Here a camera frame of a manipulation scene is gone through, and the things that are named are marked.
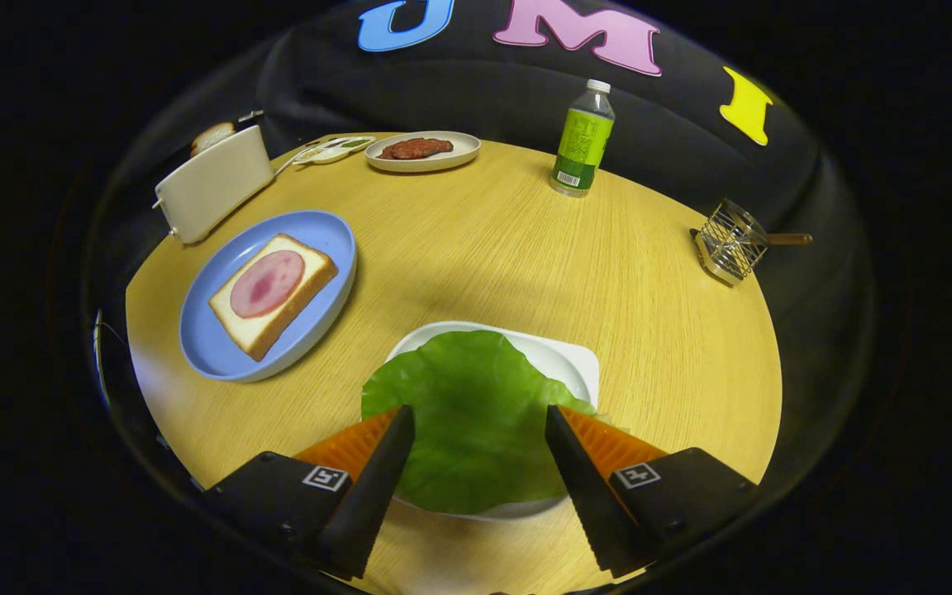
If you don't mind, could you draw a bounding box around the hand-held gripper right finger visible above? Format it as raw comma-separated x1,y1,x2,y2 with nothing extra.
545,404,762,579

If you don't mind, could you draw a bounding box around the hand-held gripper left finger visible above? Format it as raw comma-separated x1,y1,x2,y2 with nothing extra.
203,405,416,581

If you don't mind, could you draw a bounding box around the green lettuce leaf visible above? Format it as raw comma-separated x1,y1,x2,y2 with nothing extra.
360,330,601,515

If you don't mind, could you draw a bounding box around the toasted bread slice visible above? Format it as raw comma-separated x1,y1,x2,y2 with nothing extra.
189,121,237,158

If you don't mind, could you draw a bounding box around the white square plate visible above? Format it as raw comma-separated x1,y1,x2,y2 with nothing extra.
385,321,601,521

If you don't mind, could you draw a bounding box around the thick bread slice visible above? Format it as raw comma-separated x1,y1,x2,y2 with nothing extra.
209,233,339,363

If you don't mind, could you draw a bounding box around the pink ham slice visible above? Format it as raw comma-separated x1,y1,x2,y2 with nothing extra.
231,250,306,319

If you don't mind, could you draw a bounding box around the blue round plate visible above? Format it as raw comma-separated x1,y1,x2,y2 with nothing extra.
179,210,358,383

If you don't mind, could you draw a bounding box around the white divided bean dish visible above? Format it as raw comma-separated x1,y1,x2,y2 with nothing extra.
293,136,376,165

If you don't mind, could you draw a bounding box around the white toaster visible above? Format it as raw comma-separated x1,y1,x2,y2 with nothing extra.
152,125,276,245

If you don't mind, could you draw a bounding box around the green label plastic bottle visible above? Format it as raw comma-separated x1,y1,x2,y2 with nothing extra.
550,79,616,198

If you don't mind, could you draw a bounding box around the round white plate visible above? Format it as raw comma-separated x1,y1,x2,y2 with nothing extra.
364,131,482,173

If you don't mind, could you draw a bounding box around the black backdrop cloth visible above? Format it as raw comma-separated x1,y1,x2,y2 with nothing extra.
83,0,878,538

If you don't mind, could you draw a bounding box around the metal wire basket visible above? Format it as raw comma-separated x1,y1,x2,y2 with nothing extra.
689,198,814,288

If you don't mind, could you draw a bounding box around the white toaster cable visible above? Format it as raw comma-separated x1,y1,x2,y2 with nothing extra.
272,142,336,177

